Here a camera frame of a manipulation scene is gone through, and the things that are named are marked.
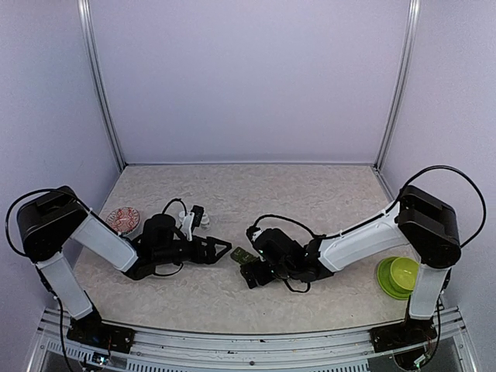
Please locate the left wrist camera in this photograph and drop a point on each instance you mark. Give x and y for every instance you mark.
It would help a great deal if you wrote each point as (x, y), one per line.
(191, 221)

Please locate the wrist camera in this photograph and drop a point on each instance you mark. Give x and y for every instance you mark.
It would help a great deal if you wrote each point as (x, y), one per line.
(191, 221)
(255, 235)

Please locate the small white pill bottle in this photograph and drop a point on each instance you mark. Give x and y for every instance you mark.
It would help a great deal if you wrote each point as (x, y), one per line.
(205, 222)

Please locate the green plate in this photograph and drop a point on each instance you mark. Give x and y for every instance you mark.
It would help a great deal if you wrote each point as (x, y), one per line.
(385, 281)

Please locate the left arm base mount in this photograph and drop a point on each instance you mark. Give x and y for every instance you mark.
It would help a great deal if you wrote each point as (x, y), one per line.
(92, 331)

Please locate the aluminium corner post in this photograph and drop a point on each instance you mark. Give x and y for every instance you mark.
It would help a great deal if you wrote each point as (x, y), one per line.
(84, 11)
(400, 84)

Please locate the red patterned bowl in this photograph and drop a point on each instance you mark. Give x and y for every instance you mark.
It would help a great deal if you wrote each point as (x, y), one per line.
(123, 220)

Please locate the left aluminium corner post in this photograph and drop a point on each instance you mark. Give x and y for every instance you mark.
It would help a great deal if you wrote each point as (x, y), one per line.
(84, 11)

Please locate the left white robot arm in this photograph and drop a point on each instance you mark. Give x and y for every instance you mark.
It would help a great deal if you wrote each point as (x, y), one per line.
(49, 217)

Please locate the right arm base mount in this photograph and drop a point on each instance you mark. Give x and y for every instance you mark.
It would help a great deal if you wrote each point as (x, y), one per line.
(401, 334)

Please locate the green bowl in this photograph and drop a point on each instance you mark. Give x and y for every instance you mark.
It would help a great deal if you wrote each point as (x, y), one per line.
(403, 274)

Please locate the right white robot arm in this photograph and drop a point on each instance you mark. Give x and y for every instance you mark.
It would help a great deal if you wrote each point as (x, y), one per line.
(417, 219)

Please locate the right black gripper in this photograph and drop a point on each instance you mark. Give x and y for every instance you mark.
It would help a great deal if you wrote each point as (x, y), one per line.
(262, 279)

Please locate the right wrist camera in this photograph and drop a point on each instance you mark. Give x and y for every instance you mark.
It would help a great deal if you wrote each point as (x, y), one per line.
(255, 235)

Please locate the right aluminium corner post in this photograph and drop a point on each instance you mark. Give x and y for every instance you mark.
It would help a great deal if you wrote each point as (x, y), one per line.
(400, 84)

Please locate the aluminium front rail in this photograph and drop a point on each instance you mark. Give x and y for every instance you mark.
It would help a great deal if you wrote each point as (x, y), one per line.
(156, 349)

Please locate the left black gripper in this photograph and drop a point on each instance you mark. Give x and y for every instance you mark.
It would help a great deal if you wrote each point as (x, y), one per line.
(209, 257)

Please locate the green weekly pill organizer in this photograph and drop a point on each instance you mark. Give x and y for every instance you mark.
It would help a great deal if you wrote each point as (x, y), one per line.
(243, 257)

